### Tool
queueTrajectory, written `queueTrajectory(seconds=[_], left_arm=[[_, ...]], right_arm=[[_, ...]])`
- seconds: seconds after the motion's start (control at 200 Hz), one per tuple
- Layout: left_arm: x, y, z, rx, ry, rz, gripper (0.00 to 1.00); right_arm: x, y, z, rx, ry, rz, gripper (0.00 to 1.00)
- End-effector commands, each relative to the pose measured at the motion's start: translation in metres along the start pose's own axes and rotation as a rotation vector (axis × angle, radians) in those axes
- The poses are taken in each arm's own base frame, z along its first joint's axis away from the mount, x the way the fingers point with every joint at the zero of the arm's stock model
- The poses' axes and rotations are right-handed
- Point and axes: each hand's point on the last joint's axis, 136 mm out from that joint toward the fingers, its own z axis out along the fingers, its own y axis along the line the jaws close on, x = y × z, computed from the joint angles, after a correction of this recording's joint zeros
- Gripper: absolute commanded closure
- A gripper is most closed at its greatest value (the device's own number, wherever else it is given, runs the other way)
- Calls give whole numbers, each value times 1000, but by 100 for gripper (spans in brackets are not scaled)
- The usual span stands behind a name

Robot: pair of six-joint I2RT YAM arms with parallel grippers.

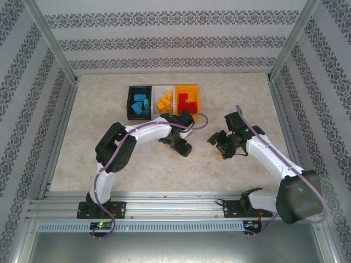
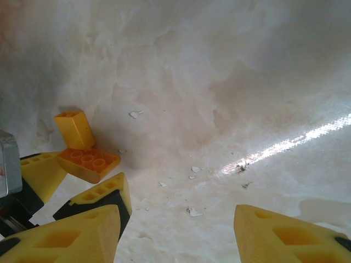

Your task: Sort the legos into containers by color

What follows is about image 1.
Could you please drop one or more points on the yellow lego brick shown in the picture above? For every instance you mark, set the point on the yellow lego brick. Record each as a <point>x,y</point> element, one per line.
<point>159,106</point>
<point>168,95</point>
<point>170,101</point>
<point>168,109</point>
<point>163,100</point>
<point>166,103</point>

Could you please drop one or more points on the small blue lego brick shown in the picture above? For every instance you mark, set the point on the small blue lego brick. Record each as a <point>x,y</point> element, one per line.
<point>146,112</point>

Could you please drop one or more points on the red L-shaped lego piece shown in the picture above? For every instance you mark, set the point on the red L-shaped lego piece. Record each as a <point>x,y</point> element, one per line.
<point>182,98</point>

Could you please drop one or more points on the blue lego plate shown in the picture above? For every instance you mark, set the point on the blue lego plate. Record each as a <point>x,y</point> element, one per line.
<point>136,108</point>

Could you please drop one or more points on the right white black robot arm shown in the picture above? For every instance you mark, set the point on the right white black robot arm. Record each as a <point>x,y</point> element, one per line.
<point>274,159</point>

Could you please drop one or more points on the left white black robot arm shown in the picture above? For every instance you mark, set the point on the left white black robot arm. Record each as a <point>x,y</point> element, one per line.
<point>148,131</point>

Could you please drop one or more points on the black plastic bin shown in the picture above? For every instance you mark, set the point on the black plastic bin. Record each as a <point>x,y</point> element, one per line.
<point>138,117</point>

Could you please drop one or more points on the white plastic bin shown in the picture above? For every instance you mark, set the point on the white plastic bin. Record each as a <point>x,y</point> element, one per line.
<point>156,91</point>

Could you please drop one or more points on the yellow plastic bin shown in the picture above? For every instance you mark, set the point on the yellow plastic bin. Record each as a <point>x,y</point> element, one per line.
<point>192,89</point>

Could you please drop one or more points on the small circuit board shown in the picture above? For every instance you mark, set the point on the small circuit board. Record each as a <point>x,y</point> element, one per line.
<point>252,224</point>
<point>101,225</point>

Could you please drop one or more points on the grey metal shelf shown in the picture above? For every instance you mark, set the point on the grey metal shelf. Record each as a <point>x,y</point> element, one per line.
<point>175,246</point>

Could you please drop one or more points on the aluminium side rail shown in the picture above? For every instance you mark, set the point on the aluminium side rail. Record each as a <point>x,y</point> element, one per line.
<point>61,128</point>
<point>282,115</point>

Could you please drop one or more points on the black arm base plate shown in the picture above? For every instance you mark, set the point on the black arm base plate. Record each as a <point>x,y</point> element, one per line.
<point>230,209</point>
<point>118,209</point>

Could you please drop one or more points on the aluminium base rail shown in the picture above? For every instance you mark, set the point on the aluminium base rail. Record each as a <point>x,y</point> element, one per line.
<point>170,208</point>

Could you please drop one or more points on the aluminium frame post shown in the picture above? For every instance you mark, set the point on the aluminium frame post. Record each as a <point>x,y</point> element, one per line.
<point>49,38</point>
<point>293,38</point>

